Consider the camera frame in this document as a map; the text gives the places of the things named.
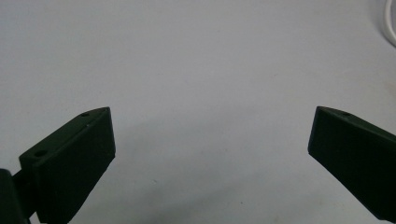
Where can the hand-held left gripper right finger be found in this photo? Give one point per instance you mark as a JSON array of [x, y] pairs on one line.
[[351, 152]]

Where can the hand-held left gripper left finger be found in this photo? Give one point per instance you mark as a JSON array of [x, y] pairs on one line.
[[70, 168]]

